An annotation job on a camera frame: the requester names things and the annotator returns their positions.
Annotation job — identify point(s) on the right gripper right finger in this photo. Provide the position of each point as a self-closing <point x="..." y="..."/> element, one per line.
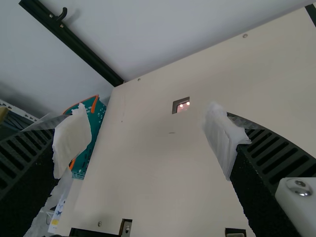
<point x="261" y="172"/>

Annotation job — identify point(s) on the black post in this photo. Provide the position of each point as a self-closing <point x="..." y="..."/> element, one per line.
<point x="81" y="47"/>

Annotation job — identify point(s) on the small square scanner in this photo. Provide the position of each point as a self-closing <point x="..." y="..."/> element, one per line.
<point x="181" y="105"/>

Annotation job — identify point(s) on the black strip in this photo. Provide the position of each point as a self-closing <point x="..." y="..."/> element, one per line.
<point x="312" y="14"/>

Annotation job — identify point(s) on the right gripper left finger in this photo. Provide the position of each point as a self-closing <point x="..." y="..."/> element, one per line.
<point x="29" y="168"/>

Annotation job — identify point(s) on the white plastic packet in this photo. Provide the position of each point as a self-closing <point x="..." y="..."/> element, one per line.
<point x="59" y="209"/>

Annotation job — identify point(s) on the teal shopping basket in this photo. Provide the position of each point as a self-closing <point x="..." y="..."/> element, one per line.
<point x="97" y="116"/>

